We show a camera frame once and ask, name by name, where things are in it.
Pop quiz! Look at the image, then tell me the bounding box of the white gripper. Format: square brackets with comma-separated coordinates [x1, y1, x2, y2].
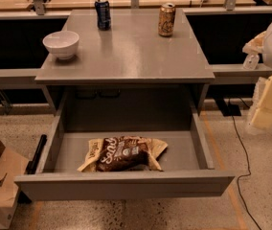
[242, 31, 272, 135]

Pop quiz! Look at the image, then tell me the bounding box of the brown chip bag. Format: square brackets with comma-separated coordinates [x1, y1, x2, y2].
[78, 136, 168, 173]

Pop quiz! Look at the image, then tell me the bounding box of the grey open drawer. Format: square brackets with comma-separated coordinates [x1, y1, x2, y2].
[14, 93, 236, 202]

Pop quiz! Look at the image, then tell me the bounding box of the grey counter cabinet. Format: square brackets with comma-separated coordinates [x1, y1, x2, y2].
[35, 9, 215, 107]

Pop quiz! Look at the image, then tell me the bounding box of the clear sanitizer bottle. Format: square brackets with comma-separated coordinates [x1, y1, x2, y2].
[242, 54, 260, 70]

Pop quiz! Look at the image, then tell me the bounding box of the gold soda can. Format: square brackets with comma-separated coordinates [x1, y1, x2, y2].
[158, 3, 176, 36]

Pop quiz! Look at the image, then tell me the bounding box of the blue soda can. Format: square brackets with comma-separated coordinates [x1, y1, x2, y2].
[95, 0, 111, 31]

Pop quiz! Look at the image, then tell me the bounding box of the white ceramic bowl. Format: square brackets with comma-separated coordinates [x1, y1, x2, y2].
[42, 31, 79, 59]

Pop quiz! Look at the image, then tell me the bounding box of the grey metal shelf rail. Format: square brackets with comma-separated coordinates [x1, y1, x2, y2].
[212, 63, 272, 85]

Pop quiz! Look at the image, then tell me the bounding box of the black floor cable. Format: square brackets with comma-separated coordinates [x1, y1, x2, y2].
[226, 99, 263, 230]

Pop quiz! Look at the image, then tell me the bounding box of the black drawer slide rail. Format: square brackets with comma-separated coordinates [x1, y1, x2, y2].
[26, 134, 47, 174]

